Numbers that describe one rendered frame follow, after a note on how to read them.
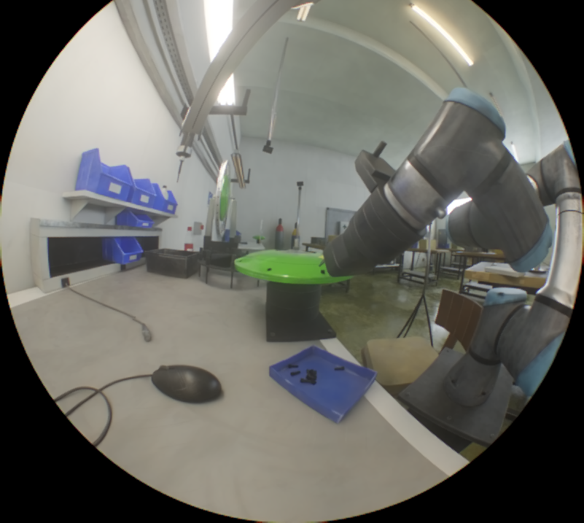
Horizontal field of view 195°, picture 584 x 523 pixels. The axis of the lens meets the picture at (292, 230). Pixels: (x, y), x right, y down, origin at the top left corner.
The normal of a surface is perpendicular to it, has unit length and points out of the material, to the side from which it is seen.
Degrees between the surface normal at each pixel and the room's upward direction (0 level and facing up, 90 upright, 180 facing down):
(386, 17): 180
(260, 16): 171
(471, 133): 113
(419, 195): 119
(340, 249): 79
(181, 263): 94
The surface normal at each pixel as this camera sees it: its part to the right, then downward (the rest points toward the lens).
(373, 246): -0.62, 0.48
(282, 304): -0.32, -0.05
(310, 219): 0.22, -0.02
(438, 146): -0.92, 0.02
